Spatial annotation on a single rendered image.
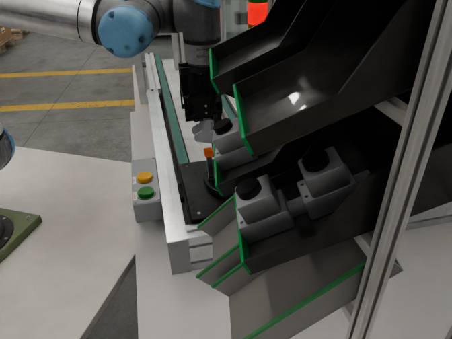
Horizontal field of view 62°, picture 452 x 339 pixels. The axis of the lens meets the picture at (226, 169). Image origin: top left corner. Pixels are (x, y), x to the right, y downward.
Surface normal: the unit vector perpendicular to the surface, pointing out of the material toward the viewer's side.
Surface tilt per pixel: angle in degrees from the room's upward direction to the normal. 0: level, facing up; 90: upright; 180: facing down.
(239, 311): 45
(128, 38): 90
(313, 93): 25
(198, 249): 90
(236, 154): 93
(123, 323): 0
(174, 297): 0
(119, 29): 90
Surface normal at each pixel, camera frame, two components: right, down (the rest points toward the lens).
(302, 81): -0.44, -0.73
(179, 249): 0.22, 0.54
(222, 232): -0.72, -0.56
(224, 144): -0.07, 0.60
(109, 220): -0.02, -0.83
